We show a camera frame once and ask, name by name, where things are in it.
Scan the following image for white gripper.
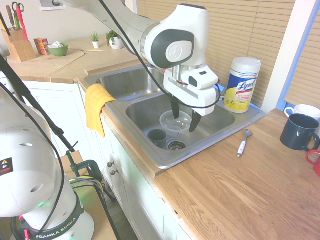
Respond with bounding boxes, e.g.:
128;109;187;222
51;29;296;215
163;67;220;133

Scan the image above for white handled metal spoon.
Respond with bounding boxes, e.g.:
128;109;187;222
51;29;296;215
236;129;254;159

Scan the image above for metal sink drain strainer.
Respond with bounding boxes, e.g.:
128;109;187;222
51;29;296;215
165;140;189;152

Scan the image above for stainless steel double sink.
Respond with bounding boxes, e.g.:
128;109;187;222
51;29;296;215
83;63;267;170

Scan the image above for clear plastic bowl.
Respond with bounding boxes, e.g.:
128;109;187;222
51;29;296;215
159;109;193;138

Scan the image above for dark grey cup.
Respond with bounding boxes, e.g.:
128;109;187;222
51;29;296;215
147;129;168;148

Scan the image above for Lysol wipes canister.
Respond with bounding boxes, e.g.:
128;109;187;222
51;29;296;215
223;56;262;115

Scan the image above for yellow dish cloth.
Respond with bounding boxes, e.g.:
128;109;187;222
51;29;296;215
84;83;117;139

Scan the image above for bushy plant in white pot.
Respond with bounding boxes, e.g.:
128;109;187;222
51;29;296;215
105;29;125;51

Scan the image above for green metal clamp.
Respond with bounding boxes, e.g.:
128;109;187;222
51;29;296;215
65;149;104;181

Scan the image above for dark blue mug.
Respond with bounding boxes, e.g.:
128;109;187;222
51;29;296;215
279;113;320;153

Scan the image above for small plant in white pot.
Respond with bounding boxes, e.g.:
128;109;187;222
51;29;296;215
90;31;101;50

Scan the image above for white kitchen cabinet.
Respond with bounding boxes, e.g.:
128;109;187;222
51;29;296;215
21;79;195;240

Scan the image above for white mug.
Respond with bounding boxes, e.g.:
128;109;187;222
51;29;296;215
284;104;320;120

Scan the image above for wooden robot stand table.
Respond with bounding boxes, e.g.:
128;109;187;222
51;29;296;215
0;149;119;240

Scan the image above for red mug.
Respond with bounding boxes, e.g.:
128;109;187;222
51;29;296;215
305;149;320;177

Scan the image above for green bowl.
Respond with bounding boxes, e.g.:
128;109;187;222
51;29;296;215
46;42;69;57

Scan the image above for wooden cutting board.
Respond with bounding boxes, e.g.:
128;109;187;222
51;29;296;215
6;48;86;79

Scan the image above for orange cardboard box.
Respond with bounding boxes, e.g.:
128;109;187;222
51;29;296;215
33;37;51;57

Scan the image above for white paper sheet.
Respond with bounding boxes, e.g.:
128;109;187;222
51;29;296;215
38;0;68;12

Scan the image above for wooden knife block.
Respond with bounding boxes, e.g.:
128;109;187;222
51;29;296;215
1;27;37;63

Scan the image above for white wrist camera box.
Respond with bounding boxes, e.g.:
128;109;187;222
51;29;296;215
183;65;219;90

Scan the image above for coloured wire bundle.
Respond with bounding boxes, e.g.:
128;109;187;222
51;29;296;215
68;175;105;198

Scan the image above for black camera tripod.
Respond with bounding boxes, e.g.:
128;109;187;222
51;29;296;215
0;53;119;240

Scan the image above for red handled knife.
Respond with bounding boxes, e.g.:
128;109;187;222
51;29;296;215
15;6;29;41

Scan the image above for green handled scissors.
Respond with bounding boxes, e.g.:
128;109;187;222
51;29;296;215
11;1;26;30

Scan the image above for brown handled knife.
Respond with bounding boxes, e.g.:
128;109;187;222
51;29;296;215
6;4;16;31

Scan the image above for yellow handled knife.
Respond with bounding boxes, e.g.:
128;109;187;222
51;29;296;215
0;11;12;37

